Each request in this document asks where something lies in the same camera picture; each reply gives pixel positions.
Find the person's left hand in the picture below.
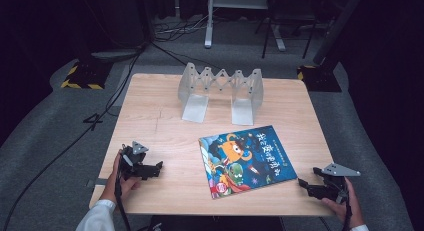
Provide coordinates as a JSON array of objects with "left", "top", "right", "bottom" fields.
[{"left": 101, "top": 150, "right": 143, "bottom": 205}]

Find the grey tape strip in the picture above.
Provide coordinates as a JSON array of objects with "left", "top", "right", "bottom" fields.
[{"left": 87, "top": 178, "right": 108, "bottom": 188}]

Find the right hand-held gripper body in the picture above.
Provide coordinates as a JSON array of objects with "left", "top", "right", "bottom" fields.
[{"left": 319, "top": 162, "right": 361, "bottom": 204}]

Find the bundle of floor cables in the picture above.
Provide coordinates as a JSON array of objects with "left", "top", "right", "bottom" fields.
[{"left": 153, "top": 13, "right": 215, "bottom": 43}]

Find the black chair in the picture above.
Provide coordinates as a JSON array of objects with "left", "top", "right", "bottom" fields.
[{"left": 254, "top": 0, "right": 318, "bottom": 60}]

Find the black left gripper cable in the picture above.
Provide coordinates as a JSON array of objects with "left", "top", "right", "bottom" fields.
[{"left": 114, "top": 170, "right": 133, "bottom": 231}]

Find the person's right hand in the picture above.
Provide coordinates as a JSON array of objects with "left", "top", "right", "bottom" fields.
[{"left": 321, "top": 177, "right": 366, "bottom": 229}]

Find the white desk frame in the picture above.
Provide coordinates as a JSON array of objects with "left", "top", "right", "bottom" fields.
[{"left": 203, "top": 0, "right": 288, "bottom": 53}]

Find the black stand with striped base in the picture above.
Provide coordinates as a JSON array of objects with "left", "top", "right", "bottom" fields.
[
  {"left": 297, "top": 0, "right": 366, "bottom": 93},
  {"left": 60, "top": 50, "right": 114, "bottom": 91}
]

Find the blue cartoon picture book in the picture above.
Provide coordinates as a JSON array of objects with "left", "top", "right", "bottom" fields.
[{"left": 198, "top": 125, "right": 298, "bottom": 200}]

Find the grey flat stand foot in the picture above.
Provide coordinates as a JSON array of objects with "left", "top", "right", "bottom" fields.
[{"left": 90, "top": 48, "right": 145, "bottom": 61}]

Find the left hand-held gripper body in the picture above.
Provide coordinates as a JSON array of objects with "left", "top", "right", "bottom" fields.
[{"left": 119, "top": 140, "right": 153, "bottom": 181}]

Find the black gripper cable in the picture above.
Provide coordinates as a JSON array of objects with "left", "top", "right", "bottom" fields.
[
  {"left": 114, "top": 170, "right": 133, "bottom": 231},
  {"left": 342, "top": 190, "right": 354, "bottom": 231}
]

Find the long black floor cable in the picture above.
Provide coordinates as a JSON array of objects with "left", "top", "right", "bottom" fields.
[{"left": 1, "top": 40, "right": 148, "bottom": 231}]

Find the translucent expandable book rack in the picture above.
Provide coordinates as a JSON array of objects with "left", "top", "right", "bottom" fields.
[{"left": 177, "top": 62, "right": 265, "bottom": 127}]

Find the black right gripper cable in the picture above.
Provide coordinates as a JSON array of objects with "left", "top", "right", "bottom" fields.
[{"left": 342, "top": 190, "right": 354, "bottom": 231}]

